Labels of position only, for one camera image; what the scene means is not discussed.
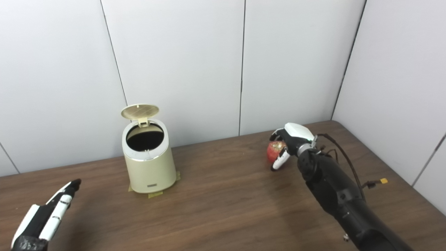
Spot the black cable with yellow connector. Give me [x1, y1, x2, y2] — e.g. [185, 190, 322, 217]
[362, 178, 388, 190]

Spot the cream-colored bin body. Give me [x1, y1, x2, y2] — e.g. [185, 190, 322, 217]
[122, 119, 177, 194]

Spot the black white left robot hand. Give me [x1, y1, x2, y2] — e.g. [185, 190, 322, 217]
[10, 179, 82, 251]

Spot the red apple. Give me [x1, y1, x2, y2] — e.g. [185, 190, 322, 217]
[267, 140, 288, 165]

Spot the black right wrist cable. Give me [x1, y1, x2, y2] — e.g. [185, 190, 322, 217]
[315, 134, 366, 201]

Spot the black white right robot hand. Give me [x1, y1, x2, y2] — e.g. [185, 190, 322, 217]
[269, 123, 318, 172]

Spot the cream round bin lid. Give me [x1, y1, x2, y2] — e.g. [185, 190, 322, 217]
[121, 104, 160, 127]

